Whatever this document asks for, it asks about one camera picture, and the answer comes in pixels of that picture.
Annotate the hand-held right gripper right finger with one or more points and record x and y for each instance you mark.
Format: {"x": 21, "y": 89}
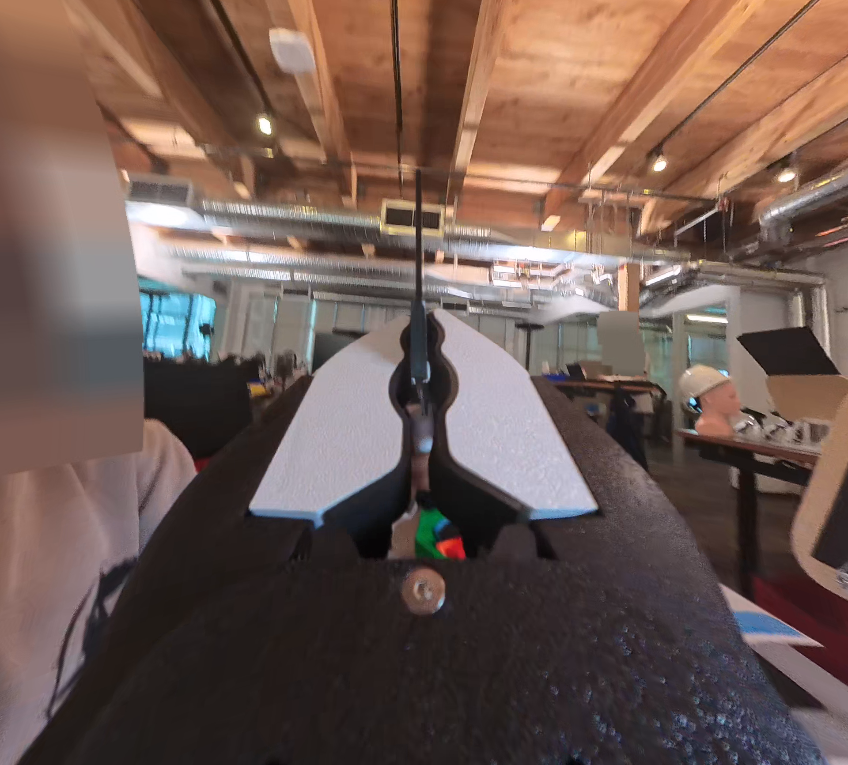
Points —
{"x": 510, "y": 440}

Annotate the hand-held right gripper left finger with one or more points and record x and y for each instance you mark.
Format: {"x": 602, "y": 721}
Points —
{"x": 331, "y": 440}

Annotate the green plastic bin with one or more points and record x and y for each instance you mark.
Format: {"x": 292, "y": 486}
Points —
{"x": 430, "y": 526}

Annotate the shiny metal plate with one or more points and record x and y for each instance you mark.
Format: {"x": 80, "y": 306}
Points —
{"x": 419, "y": 315}

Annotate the mannequin head with white helmet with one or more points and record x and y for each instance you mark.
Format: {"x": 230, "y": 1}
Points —
{"x": 712, "y": 401}

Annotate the ceiling air vent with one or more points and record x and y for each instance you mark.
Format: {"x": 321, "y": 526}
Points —
{"x": 411, "y": 219}

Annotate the wooden edged office desk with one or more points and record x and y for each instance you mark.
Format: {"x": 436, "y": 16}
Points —
{"x": 748, "y": 447}

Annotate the tan backed board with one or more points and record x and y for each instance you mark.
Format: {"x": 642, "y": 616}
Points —
{"x": 795, "y": 368}

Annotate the white blue leaflet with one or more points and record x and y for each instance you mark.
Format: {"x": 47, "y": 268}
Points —
{"x": 762, "y": 626}

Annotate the ceiling spot lamp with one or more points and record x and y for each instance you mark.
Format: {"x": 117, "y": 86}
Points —
{"x": 786, "y": 173}
{"x": 658, "y": 163}
{"x": 265, "y": 125}

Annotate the black board with wooden rim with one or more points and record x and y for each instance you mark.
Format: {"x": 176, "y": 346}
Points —
{"x": 825, "y": 513}

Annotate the white ceiling access point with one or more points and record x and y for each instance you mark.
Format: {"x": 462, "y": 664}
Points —
{"x": 291, "y": 50}

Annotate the long silver ceiling duct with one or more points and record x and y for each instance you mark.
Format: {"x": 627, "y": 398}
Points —
{"x": 331, "y": 225}

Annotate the black ceiling track rail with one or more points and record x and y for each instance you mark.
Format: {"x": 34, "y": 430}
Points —
{"x": 395, "y": 83}

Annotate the silver ventilation duct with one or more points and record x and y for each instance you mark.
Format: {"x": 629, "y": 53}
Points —
{"x": 801, "y": 202}

